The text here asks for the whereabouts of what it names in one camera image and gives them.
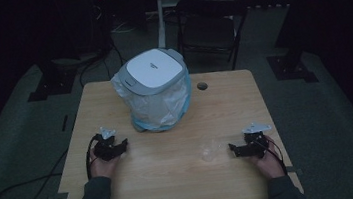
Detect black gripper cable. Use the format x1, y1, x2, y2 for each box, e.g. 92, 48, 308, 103
253, 135, 290, 179
82, 133, 108, 182

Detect clear plastic wrapper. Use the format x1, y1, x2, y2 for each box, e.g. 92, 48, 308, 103
198, 137, 224, 164

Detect person's right hand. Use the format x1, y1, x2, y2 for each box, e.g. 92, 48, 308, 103
248, 133, 288, 182

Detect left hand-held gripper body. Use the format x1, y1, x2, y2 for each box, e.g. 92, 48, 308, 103
91, 124, 126, 163

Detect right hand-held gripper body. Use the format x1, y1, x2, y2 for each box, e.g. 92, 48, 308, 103
236, 120, 276, 161

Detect long black floor cable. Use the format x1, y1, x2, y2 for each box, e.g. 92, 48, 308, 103
0, 147, 76, 199

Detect white lidded trash bin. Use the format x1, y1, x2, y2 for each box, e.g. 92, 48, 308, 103
114, 44, 198, 137

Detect round table grommet hole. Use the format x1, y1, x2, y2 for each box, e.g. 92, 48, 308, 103
196, 81, 210, 92

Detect black cables behind table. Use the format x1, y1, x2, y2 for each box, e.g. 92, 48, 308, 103
69, 0, 130, 88

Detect black tape strip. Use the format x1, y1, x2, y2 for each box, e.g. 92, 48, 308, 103
60, 114, 71, 134

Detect black folding chair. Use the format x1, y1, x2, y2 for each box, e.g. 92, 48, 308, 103
170, 0, 256, 77

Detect white metal stand frame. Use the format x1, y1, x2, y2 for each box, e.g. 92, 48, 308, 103
152, 0, 250, 49

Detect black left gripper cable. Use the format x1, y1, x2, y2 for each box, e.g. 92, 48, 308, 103
82, 133, 108, 182

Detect clear plastic bin liner bag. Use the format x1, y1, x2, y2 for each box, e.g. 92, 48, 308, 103
109, 63, 198, 136

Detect person's left hand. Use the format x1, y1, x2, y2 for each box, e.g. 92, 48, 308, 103
87, 145, 125, 182

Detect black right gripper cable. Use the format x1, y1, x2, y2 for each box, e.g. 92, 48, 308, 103
253, 135, 290, 179

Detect black stand floor base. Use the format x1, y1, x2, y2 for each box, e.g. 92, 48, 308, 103
264, 43, 320, 89
22, 56, 82, 104

